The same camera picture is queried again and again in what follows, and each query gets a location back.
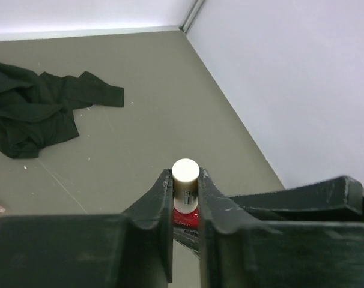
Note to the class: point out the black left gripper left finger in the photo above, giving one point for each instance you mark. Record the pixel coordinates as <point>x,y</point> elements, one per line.
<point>131,249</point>

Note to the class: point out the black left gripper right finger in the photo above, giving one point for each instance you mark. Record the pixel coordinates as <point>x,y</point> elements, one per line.
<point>311,236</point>

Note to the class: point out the red nail polish bottle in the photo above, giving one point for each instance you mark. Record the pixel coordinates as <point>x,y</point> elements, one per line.
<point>186,220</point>

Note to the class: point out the white nail polish cap brush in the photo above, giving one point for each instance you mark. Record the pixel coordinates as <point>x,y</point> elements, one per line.
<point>185,174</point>

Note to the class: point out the black cloth garment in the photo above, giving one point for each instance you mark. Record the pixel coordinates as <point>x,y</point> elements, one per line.
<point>36,110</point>

